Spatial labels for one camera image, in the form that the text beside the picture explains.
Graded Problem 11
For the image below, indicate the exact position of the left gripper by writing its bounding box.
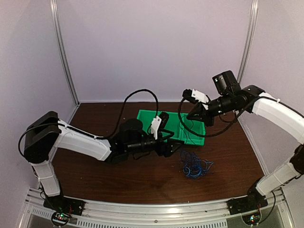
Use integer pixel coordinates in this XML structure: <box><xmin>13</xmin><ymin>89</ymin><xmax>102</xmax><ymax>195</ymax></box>
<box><xmin>126</xmin><ymin>129</ymin><xmax>185</xmax><ymax>158</ymax></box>

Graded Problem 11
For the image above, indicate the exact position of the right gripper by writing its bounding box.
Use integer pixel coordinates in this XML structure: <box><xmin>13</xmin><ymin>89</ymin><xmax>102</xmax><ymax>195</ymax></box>
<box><xmin>187</xmin><ymin>93</ymin><xmax>234</xmax><ymax>127</ymax></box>

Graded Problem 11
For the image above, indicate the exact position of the blue cable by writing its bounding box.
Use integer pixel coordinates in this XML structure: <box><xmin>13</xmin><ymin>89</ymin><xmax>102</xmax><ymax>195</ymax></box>
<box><xmin>181</xmin><ymin>152</ymin><xmax>214</xmax><ymax>180</ymax></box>

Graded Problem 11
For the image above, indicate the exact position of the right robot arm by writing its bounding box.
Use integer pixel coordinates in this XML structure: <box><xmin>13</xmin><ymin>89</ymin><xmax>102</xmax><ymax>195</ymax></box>
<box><xmin>182</xmin><ymin>70</ymin><xmax>304</xmax><ymax>210</ymax></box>

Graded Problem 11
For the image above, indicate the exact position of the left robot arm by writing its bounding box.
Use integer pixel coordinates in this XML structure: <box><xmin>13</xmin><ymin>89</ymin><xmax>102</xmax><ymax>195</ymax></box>
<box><xmin>19</xmin><ymin>111</ymin><xmax>184</xmax><ymax>211</ymax></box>

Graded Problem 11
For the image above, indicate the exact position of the middle green bin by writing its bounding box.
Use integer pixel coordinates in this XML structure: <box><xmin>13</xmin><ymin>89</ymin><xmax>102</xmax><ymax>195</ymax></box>
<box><xmin>158</xmin><ymin>112</ymin><xmax>181</xmax><ymax>140</ymax></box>

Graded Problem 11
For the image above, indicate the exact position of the green bin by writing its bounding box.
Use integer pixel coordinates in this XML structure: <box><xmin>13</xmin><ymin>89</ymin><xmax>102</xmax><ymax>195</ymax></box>
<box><xmin>180</xmin><ymin>113</ymin><xmax>205</xmax><ymax>146</ymax></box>
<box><xmin>158</xmin><ymin>112</ymin><xmax>181</xmax><ymax>140</ymax></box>
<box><xmin>137</xmin><ymin>110</ymin><xmax>157</xmax><ymax>135</ymax></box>

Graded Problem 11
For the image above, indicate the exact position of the right green bin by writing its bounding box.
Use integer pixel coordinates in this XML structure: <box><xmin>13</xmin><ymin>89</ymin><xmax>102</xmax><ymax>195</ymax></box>
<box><xmin>180</xmin><ymin>113</ymin><xmax>205</xmax><ymax>146</ymax></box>

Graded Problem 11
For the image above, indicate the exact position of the left green bin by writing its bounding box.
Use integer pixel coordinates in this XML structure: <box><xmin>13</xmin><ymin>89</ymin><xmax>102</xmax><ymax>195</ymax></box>
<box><xmin>137</xmin><ymin>110</ymin><xmax>157</xmax><ymax>135</ymax></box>

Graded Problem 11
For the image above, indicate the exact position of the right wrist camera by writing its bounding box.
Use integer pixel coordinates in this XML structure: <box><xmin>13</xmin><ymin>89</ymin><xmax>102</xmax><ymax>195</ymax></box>
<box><xmin>182</xmin><ymin>89</ymin><xmax>209</xmax><ymax>104</ymax></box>

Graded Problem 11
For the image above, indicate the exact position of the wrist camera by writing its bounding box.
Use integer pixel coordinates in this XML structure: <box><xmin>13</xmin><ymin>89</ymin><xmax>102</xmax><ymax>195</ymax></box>
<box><xmin>150</xmin><ymin>112</ymin><xmax>169</xmax><ymax>140</ymax></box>
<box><xmin>182</xmin><ymin>89</ymin><xmax>209</xmax><ymax>104</ymax></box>

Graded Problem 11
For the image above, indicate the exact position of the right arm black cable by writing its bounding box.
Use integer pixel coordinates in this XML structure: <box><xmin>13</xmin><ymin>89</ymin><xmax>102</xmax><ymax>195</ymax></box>
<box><xmin>177</xmin><ymin>96</ymin><xmax>255</xmax><ymax>138</ymax></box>

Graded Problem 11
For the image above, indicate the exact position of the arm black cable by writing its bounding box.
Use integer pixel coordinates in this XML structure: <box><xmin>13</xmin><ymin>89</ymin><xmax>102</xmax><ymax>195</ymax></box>
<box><xmin>104</xmin><ymin>89</ymin><xmax>159</xmax><ymax>140</ymax></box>
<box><xmin>177</xmin><ymin>96</ymin><xmax>255</xmax><ymax>138</ymax></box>

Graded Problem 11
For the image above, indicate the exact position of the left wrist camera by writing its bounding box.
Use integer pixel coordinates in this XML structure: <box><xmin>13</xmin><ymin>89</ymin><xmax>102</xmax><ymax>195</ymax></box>
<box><xmin>150</xmin><ymin>112</ymin><xmax>169</xmax><ymax>140</ymax></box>

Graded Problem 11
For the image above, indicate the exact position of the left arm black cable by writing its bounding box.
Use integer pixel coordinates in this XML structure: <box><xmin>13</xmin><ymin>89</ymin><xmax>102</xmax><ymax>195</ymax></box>
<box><xmin>104</xmin><ymin>89</ymin><xmax>159</xmax><ymax>140</ymax></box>

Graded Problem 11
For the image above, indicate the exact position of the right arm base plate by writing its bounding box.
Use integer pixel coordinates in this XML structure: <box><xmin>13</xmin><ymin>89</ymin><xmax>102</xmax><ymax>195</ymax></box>
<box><xmin>227</xmin><ymin>195</ymin><xmax>268</xmax><ymax>226</ymax></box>

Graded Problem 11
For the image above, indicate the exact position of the right aluminium post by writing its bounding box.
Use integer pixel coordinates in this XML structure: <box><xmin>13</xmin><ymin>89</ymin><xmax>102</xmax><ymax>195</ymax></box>
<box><xmin>237</xmin><ymin>0</ymin><xmax>259</xmax><ymax>83</ymax></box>

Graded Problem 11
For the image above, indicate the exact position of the aluminium post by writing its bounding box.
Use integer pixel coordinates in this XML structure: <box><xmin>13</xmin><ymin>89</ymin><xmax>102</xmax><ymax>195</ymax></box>
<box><xmin>50</xmin><ymin>0</ymin><xmax>80</xmax><ymax>106</ymax></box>
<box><xmin>237</xmin><ymin>0</ymin><xmax>259</xmax><ymax>83</ymax></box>

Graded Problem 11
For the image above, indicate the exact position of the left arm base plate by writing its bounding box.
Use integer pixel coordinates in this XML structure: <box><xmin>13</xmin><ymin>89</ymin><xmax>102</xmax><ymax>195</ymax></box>
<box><xmin>43</xmin><ymin>196</ymin><xmax>85</xmax><ymax>227</ymax></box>

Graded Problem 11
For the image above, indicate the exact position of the front aluminium rail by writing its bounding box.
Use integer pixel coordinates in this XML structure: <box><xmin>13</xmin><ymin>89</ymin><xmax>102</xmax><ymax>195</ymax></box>
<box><xmin>17</xmin><ymin>188</ymin><xmax>296</xmax><ymax>228</ymax></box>

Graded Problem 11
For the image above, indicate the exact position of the left aluminium post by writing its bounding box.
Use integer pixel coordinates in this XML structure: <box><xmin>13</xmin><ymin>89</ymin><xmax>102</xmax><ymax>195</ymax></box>
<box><xmin>50</xmin><ymin>0</ymin><xmax>80</xmax><ymax>106</ymax></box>

